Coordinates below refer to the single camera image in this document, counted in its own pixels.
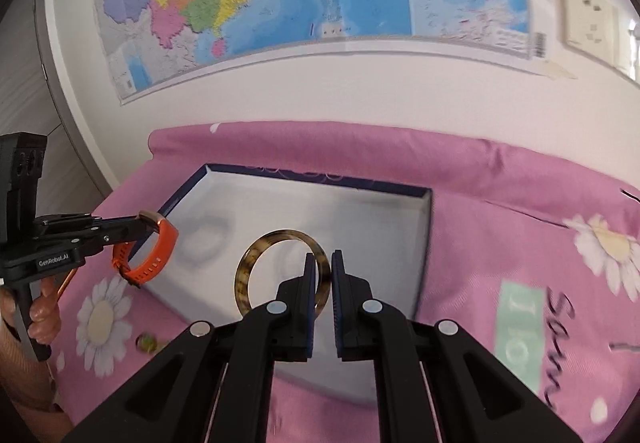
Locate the grey wardrobe door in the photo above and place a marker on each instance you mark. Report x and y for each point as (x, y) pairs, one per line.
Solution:
(32, 101)

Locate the pink floral bedsheet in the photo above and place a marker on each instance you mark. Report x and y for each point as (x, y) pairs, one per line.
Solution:
(535, 256)

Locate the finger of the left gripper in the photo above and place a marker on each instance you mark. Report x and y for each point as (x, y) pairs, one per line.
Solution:
(93, 242)
(131, 222)

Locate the person's left hand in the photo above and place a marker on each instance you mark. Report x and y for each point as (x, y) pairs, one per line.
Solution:
(44, 312)

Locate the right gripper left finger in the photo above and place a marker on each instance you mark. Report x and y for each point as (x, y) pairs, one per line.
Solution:
(211, 384)

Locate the orange smart watch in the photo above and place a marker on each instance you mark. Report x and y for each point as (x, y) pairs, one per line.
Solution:
(156, 259)

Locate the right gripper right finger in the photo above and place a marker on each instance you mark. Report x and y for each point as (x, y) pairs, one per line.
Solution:
(434, 383)

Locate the white wall socket panel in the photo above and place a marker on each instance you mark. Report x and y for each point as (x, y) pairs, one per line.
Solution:
(603, 32)

